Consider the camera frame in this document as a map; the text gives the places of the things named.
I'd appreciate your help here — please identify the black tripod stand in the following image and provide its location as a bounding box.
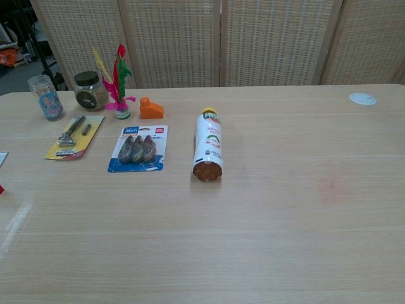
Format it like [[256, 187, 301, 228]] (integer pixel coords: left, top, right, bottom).
[[27, 0, 65, 91]]

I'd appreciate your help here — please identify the razor on yellow card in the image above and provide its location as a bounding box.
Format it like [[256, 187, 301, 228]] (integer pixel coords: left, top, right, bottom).
[[44, 115, 106, 161]]

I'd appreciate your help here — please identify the clear plastic jar with sticker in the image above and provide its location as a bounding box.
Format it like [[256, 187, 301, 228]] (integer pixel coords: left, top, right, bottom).
[[27, 75, 66, 122]]

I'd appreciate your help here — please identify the orange background object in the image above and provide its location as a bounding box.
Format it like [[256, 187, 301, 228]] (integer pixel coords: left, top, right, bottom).
[[0, 49, 17, 67]]

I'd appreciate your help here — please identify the white drink bottle yellow cap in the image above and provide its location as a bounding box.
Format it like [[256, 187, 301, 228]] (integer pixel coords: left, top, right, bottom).
[[192, 106, 224, 184]]

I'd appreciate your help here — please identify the glass jar with black lid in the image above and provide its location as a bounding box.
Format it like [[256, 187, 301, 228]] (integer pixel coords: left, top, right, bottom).
[[74, 72, 110, 112]]

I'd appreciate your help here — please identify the orange plastic block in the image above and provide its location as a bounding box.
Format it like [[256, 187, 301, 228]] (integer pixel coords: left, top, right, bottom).
[[139, 96, 166, 120]]

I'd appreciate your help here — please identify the wooden rattan folding screen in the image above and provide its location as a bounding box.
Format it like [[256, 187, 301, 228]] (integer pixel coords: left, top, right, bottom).
[[30, 0, 405, 89]]

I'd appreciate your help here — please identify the white round cable cap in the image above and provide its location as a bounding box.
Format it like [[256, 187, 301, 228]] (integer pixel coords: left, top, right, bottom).
[[349, 92, 378, 106]]

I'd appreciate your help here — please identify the blue correction tape pack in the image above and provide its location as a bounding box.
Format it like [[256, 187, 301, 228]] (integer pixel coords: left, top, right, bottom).
[[107, 125, 169, 174]]

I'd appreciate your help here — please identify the colourful feather shuttlecock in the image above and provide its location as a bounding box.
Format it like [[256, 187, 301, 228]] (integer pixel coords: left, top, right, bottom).
[[92, 44, 136, 120]]

